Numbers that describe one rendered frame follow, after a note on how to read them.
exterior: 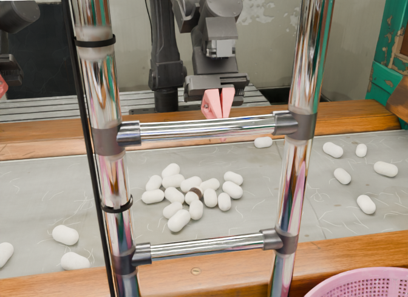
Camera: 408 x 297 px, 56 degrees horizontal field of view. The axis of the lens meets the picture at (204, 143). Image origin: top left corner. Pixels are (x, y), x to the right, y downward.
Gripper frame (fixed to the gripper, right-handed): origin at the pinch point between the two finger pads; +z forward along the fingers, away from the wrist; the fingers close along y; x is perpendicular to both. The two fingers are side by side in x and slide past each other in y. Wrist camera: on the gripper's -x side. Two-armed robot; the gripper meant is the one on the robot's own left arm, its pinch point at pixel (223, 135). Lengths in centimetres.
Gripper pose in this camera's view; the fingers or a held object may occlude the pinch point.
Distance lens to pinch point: 60.0
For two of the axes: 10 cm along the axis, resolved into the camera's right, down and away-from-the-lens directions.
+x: -1.1, 3.7, 9.2
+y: 9.9, -0.8, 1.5
